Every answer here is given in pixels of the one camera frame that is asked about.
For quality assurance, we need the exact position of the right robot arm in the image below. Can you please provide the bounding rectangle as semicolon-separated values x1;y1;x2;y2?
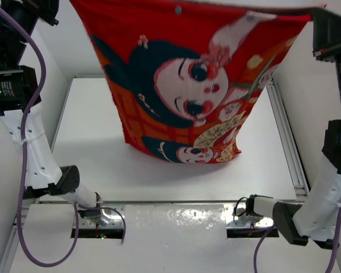
244;7;341;250

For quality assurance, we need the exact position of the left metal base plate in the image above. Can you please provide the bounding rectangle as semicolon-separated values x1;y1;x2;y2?
78;206;125;230

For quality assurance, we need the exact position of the purple cable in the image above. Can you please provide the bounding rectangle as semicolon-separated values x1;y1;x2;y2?
252;187;341;273
0;0;127;268

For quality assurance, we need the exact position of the aluminium frame rail right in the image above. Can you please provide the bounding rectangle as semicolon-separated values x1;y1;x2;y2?
266;79;310;203

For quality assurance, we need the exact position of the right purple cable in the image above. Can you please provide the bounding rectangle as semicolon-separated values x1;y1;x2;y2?
252;187;341;273

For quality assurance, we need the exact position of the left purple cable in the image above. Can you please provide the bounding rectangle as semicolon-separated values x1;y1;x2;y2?
0;0;127;268

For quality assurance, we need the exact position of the metal base plate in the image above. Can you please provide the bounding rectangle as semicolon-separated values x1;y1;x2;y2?
223;203;273;229
78;206;125;230

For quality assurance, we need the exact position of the red patterned pillowcase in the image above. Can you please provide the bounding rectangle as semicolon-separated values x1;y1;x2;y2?
72;1;312;164

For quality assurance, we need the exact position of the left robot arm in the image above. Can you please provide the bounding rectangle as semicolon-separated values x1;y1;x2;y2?
0;7;98;212

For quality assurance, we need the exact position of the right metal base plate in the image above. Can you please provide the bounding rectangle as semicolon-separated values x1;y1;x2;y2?
223;203;273;229

